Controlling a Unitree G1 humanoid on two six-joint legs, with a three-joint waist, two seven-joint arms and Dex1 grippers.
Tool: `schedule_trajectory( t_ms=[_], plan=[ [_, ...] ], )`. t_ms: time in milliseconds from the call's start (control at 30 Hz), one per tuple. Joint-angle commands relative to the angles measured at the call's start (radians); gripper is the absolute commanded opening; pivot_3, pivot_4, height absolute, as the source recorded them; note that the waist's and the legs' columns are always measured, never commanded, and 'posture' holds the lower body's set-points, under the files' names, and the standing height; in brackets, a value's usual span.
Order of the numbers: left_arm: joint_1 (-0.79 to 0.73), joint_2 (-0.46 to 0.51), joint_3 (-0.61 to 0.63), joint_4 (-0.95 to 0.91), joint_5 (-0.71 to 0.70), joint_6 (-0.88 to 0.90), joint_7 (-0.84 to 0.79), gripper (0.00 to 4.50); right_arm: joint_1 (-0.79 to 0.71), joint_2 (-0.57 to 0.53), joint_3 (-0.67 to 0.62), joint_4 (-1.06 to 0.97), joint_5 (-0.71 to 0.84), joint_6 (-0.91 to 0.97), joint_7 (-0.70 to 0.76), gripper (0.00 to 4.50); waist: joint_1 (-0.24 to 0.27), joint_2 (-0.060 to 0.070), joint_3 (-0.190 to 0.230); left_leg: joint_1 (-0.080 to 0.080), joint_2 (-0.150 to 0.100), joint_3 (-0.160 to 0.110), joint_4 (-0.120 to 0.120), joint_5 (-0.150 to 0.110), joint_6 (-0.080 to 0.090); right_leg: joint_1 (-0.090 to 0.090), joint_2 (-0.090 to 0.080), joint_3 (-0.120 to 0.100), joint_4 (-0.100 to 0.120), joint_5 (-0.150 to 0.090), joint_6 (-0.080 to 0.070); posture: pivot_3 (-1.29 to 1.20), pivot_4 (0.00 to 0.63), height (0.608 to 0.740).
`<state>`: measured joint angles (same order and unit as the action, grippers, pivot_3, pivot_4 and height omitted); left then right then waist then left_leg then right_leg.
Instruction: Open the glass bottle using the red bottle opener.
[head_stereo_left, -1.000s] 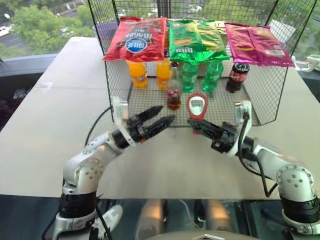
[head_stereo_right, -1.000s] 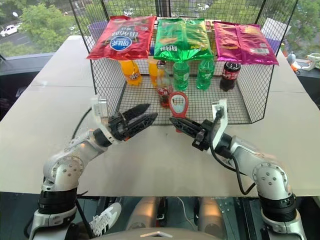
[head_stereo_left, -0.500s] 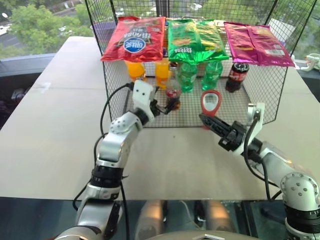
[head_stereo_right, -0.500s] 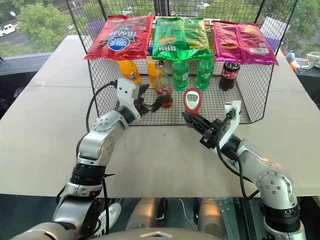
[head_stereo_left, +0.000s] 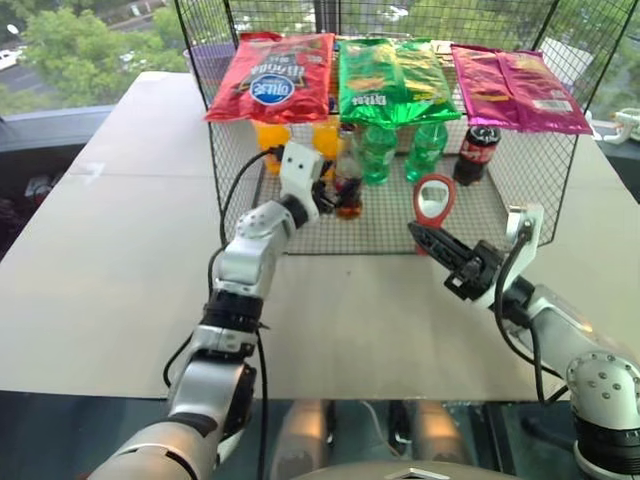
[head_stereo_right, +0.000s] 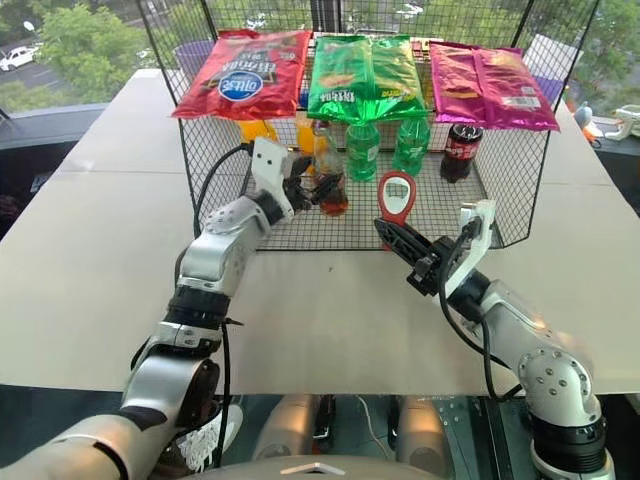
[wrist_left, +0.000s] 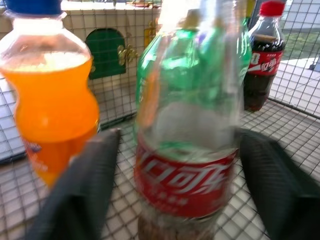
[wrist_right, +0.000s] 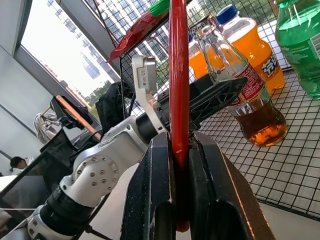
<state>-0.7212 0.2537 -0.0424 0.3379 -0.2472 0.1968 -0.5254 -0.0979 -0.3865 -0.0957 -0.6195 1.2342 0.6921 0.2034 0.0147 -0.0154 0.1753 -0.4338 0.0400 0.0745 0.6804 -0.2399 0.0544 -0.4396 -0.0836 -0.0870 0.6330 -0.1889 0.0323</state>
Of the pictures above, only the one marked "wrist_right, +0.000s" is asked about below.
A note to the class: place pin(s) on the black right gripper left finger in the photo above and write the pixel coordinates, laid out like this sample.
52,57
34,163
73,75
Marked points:
147,190

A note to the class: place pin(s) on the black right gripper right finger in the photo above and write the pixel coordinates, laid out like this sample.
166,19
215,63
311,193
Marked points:
215,190

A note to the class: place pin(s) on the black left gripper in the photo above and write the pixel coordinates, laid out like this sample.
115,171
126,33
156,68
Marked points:
163,107

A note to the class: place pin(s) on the glass cola bottle red label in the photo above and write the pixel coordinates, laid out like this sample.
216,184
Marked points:
260,117

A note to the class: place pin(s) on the small orange soda bottle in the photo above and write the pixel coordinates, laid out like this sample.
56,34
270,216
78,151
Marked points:
197,62

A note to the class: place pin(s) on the large orange soda bottle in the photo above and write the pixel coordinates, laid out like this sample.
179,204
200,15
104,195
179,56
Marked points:
252,42

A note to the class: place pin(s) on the green bottle cap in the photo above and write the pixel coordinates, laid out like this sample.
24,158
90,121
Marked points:
158,6

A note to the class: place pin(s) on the green soda bottle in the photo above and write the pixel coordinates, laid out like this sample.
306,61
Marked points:
300,50

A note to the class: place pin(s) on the red snack bag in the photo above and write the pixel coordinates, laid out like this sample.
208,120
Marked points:
135,35

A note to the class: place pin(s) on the black backpack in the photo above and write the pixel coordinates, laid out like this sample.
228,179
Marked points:
110,105

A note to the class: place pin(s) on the black monitor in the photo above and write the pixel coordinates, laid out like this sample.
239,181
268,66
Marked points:
67,112

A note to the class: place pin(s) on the white jacket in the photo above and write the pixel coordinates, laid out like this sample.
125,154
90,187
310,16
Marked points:
46,127

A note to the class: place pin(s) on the black laptop screen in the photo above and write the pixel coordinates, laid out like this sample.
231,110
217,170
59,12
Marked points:
25,185

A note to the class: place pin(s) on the seated person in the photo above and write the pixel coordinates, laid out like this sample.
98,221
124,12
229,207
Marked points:
18,163

